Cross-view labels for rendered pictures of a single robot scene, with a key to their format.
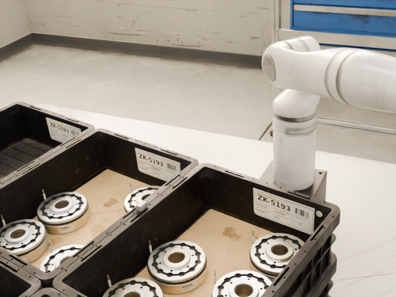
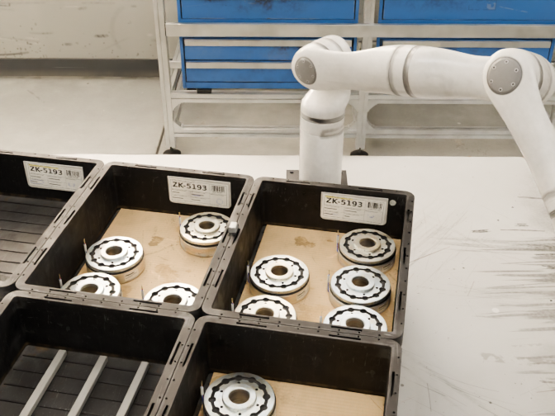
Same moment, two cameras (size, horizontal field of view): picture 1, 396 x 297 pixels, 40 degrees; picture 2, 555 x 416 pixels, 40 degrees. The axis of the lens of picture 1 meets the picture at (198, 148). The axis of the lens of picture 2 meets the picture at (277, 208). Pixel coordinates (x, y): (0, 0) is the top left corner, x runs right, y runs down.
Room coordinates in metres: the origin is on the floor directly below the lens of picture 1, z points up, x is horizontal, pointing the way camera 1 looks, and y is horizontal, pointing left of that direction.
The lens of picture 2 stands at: (-0.19, 0.55, 1.68)
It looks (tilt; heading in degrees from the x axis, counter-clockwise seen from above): 34 degrees down; 331
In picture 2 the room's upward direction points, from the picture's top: straight up
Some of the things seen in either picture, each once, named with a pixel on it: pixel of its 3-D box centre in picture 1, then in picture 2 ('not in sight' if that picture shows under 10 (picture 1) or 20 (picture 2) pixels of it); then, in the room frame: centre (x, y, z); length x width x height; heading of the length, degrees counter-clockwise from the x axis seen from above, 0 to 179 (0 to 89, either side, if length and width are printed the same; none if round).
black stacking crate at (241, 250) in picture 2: (207, 271); (317, 275); (0.67, 0.00, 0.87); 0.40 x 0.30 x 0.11; 140
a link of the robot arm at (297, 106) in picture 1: (295, 79); (324, 80); (1.01, -0.21, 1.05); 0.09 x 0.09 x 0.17; 20
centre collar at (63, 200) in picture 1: (62, 205); (114, 252); (0.91, 0.29, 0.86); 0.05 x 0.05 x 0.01
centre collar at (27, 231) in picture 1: (17, 234); (89, 290); (0.82, 0.36, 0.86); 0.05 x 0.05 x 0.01
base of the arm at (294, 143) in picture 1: (294, 146); (320, 149); (1.02, -0.21, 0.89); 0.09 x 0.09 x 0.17; 60
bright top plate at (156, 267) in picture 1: (176, 260); (279, 273); (0.72, 0.05, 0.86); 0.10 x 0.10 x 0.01
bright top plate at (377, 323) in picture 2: not in sight; (354, 327); (0.54, 0.01, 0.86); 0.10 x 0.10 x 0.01
